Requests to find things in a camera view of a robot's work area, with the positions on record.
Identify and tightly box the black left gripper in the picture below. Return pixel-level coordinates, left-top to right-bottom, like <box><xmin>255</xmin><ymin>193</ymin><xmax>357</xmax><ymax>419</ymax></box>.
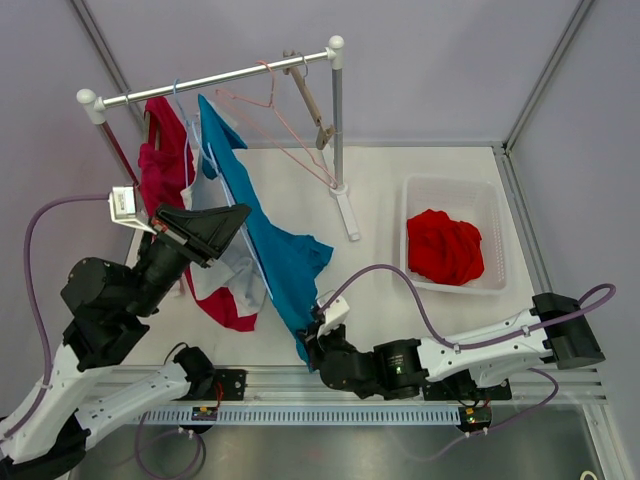
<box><xmin>124</xmin><ymin>202</ymin><xmax>251</xmax><ymax>318</ymax></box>

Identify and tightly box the blue t shirt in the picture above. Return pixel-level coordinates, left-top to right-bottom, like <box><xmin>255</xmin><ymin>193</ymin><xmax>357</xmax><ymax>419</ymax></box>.
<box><xmin>197</xmin><ymin>93</ymin><xmax>335</xmax><ymax>372</ymax></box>

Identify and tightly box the pink wire hanger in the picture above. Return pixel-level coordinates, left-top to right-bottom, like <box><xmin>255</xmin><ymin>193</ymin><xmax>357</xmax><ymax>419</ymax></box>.
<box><xmin>215</xmin><ymin>60</ymin><xmax>339</xmax><ymax>189</ymax></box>

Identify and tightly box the red t shirt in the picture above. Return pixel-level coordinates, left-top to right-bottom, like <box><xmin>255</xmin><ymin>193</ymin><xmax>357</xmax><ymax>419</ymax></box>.
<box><xmin>406</xmin><ymin>209</ymin><xmax>485</xmax><ymax>286</ymax></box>

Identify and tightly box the light blue hanger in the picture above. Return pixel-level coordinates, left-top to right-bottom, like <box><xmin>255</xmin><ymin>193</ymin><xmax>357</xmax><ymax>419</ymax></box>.
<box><xmin>207</xmin><ymin>145</ymin><xmax>273</xmax><ymax>299</ymax></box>
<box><xmin>172</xmin><ymin>78</ymin><xmax>199</xmax><ymax>188</ymax></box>

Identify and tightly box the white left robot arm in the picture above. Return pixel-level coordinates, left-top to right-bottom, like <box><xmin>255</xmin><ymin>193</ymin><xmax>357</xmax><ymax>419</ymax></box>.
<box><xmin>1</xmin><ymin>204</ymin><xmax>251</xmax><ymax>479</ymax></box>

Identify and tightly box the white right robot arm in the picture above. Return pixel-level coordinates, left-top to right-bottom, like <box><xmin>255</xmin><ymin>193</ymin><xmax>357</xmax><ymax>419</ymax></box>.
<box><xmin>296</xmin><ymin>292</ymin><xmax>605</xmax><ymax>400</ymax></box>

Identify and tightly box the white t shirt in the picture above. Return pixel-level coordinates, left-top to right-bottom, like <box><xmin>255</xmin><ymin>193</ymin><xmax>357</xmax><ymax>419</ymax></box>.
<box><xmin>177</xmin><ymin>119</ymin><xmax>266</xmax><ymax>332</ymax></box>

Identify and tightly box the magenta t shirt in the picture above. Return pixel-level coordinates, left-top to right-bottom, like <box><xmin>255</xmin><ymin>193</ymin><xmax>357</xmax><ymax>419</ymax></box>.
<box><xmin>137</xmin><ymin>96</ymin><xmax>257</xmax><ymax>333</ymax></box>

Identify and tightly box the wooden clip hanger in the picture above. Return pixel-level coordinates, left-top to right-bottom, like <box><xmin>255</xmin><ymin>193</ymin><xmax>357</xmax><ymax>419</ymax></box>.
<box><xmin>284</xmin><ymin>63</ymin><xmax>335</xmax><ymax>151</ymax></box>

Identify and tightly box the clothes rack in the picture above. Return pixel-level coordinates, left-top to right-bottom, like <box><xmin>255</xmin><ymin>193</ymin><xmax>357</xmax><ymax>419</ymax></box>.
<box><xmin>76</xmin><ymin>35</ymin><xmax>361</xmax><ymax>242</ymax></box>

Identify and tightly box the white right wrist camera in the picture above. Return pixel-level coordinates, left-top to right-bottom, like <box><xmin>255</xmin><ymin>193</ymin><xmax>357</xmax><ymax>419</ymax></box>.
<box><xmin>316</xmin><ymin>292</ymin><xmax>350</xmax><ymax>337</ymax></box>

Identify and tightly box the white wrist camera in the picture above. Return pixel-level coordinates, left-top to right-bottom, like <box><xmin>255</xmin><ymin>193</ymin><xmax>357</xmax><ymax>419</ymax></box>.
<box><xmin>108</xmin><ymin>186</ymin><xmax>149</xmax><ymax>231</ymax></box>
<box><xmin>316</xmin><ymin>292</ymin><xmax>350</xmax><ymax>337</ymax></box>

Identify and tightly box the white slotted cable duct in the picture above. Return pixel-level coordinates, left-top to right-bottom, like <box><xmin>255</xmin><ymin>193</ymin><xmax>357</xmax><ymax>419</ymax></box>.
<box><xmin>144</xmin><ymin>405</ymin><xmax>461</xmax><ymax>426</ymax></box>

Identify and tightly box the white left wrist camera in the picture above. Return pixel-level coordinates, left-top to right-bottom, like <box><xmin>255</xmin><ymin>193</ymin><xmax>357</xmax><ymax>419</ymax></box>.
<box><xmin>108</xmin><ymin>186</ymin><xmax>149</xmax><ymax>231</ymax></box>

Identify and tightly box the aluminium mounting rail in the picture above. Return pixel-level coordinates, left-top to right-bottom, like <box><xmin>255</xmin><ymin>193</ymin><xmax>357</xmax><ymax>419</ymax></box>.
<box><xmin>94</xmin><ymin>363</ymin><xmax>609</xmax><ymax>405</ymax></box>

